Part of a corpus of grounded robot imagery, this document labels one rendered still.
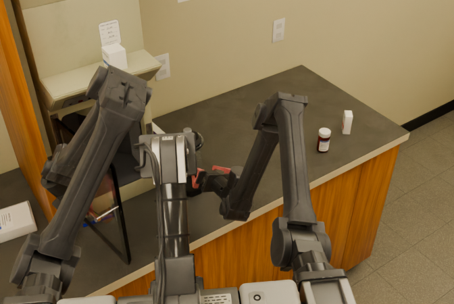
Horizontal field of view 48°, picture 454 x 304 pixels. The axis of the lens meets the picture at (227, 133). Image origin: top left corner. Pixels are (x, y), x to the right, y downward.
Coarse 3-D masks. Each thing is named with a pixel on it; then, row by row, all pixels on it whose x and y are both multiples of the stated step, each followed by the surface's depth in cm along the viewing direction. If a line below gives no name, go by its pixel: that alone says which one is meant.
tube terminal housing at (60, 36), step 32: (64, 0) 132; (96, 0) 137; (128, 0) 142; (32, 32) 131; (64, 32) 136; (96, 32) 141; (128, 32) 147; (32, 64) 140; (64, 64) 141; (128, 192) 180
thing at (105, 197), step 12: (60, 132) 146; (72, 132) 139; (108, 168) 129; (108, 180) 133; (108, 192) 137; (96, 204) 149; (108, 204) 141; (108, 216) 146; (120, 216) 139; (96, 228) 160; (108, 228) 151; (120, 228) 142; (108, 240) 156; (120, 240) 147; (120, 252) 152
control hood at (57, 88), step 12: (132, 60) 147; (144, 60) 147; (156, 60) 147; (72, 72) 141; (84, 72) 141; (132, 72) 142; (144, 72) 144; (156, 72) 150; (48, 84) 136; (60, 84) 136; (72, 84) 136; (84, 84) 136; (48, 96) 136; (60, 96) 132; (72, 96) 135; (48, 108) 143; (60, 108) 143
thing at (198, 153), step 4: (200, 144) 171; (196, 148) 170; (200, 148) 171; (196, 152) 172; (200, 152) 174; (196, 156) 173; (200, 156) 175; (200, 160) 176; (200, 164) 177; (200, 168) 178; (188, 176) 177; (196, 176) 178; (188, 180) 178; (188, 184) 180; (192, 184) 180; (200, 184) 182; (188, 188) 181; (192, 188) 181; (196, 188) 182
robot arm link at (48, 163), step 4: (60, 144) 132; (64, 144) 130; (56, 148) 132; (60, 148) 131; (56, 152) 131; (48, 160) 122; (44, 164) 124; (48, 164) 121; (44, 168) 120; (48, 168) 120; (44, 172) 121; (48, 172) 121; (44, 176) 123
